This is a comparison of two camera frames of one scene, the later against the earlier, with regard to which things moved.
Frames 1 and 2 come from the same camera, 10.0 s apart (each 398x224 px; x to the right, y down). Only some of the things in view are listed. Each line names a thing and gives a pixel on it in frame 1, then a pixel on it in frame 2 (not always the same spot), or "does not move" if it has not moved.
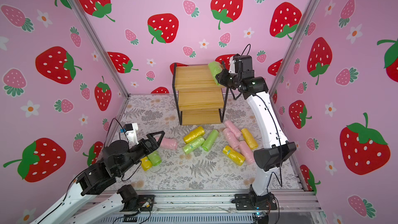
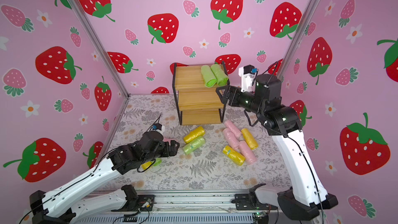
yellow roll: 146,164 does not move
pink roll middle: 231,138 does not move
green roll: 215,67 does not move
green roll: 155,158 does not move
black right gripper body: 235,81 -> 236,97
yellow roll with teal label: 234,155 does not move
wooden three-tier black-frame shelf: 199,100 does not move
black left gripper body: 142,151 -> 166,151
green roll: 210,140 -> 209,78
